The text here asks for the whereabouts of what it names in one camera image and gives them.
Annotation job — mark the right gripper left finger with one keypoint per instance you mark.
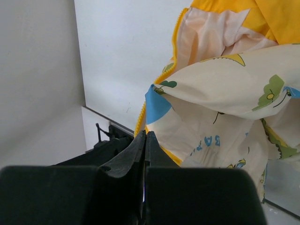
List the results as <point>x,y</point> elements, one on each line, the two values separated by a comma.
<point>107,194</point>

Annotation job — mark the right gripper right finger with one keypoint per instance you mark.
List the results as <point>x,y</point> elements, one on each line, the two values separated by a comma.
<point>197,196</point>

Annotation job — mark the yellow and cream baby jacket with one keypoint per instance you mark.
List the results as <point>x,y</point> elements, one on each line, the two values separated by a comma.
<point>230,95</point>

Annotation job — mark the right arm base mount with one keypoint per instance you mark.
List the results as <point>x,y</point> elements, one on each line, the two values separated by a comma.
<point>110,144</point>

